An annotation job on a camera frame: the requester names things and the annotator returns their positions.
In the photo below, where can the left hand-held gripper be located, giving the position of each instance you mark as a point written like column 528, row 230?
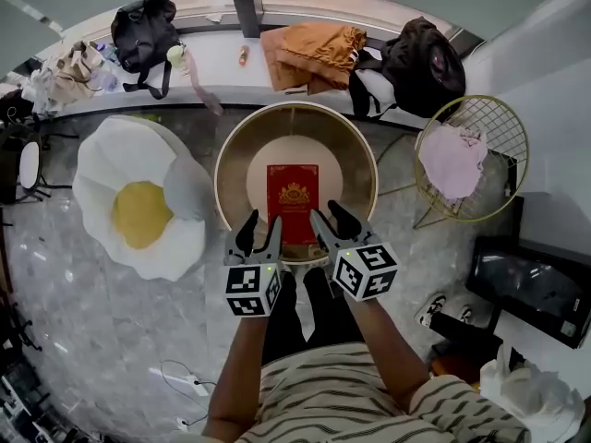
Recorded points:
column 244, row 284

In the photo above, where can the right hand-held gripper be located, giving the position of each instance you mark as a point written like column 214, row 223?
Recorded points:
column 365, row 275

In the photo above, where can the red book with gold crest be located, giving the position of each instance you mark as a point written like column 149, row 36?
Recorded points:
column 292, row 187

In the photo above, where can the person's left forearm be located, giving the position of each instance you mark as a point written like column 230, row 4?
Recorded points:
column 235, row 376

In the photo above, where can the person's right forearm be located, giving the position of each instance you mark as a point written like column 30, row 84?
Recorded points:
column 392, row 362

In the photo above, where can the round gold side table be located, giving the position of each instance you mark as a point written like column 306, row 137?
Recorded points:
column 295, row 148

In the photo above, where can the person's black trousers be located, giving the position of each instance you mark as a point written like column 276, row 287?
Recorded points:
column 286, row 326

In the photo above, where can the white power strip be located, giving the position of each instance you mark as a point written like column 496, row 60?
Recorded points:
column 196, row 384

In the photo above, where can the white window ledge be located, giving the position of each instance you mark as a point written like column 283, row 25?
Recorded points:
column 231, row 81

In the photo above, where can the wooden stool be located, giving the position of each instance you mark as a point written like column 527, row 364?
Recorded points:
column 454, row 367

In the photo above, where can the orange-brown cloth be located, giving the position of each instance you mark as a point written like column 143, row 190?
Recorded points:
column 314, row 49

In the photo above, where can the small orange bottle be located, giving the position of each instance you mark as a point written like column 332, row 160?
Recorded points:
column 244, row 56

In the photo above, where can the dark brown backpack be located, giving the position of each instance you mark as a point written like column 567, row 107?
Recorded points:
column 429, row 67

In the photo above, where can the black monitor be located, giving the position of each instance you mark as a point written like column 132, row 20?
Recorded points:
column 522, row 284

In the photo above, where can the clear bottle with green lid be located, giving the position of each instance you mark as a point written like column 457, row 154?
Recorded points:
column 175, row 56

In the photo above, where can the clear plastic water bottle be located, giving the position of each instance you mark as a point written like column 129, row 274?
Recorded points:
column 105, row 81
column 108, row 53

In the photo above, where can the white crumpled paper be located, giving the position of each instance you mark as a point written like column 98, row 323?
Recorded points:
column 214, row 17

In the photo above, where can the black backpack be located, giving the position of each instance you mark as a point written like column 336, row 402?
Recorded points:
column 143, row 35

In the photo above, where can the white round seat cushion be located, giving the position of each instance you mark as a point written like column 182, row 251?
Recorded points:
column 30, row 164

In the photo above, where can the beige tote bag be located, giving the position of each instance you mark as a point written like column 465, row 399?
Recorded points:
column 74, row 76

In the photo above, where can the large white plastic bag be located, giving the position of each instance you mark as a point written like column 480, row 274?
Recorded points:
column 526, row 395

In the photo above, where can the black rattan chair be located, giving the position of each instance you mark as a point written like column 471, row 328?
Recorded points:
column 11, row 164

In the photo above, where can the crumpled white plastic bag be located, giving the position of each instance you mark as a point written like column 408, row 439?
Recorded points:
column 39, row 88

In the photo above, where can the black handbag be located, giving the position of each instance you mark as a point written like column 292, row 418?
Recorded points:
column 14, row 106

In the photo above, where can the dark window post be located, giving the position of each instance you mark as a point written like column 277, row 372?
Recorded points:
column 247, row 12

